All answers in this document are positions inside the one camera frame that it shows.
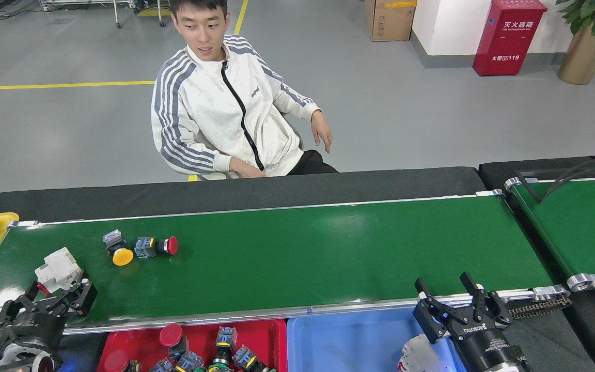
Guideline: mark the potted plant in gold pot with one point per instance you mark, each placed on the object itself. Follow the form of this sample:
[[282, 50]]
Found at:
[[584, 59]]

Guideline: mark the short green conveyor belt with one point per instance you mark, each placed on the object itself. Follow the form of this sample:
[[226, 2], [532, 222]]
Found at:
[[586, 232]]

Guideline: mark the blue plastic tray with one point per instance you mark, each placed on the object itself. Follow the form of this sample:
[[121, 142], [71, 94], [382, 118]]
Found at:
[[339, 346]]

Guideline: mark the yellow push button switch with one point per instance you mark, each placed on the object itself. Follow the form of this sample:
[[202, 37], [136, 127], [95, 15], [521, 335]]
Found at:
[[189, 361], [122, 257]]

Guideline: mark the white circuit breaker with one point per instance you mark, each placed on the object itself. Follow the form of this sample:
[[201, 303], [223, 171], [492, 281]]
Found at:
[[419, 356], [60, 268]]

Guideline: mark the red fire extinguisher cabinet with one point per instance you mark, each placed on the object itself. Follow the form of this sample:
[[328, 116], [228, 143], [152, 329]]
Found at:
[[509, 41]]

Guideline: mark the red plastic tray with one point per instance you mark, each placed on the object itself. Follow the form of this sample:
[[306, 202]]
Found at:
[[266, 336]]

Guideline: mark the green push button switch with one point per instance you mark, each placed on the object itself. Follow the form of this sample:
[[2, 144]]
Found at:
[[243, 356], [162, 367], [226, 336]]

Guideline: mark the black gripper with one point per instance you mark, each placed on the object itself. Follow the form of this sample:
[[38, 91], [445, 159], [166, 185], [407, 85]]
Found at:
[[31, 328], [488, 346]]

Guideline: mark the person's left hand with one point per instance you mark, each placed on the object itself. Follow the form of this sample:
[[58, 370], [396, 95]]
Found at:
[[322, 132]]

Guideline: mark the person's right hand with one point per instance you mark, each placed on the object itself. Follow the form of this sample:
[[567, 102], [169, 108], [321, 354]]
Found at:
[[246, 170]]

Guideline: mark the long green conveyor belt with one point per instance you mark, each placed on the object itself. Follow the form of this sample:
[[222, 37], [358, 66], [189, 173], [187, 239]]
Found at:
[[302, 258]]

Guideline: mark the red push button switch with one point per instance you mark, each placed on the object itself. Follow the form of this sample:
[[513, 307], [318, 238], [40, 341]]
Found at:
[[145, 248], [116, 360], [171, 335]]

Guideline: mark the cardboard box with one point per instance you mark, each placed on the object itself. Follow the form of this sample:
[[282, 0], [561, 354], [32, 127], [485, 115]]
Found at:
[[390, 20]]

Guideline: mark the person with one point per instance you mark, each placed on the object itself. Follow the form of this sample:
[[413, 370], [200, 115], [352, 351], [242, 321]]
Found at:
[[199, 113]]

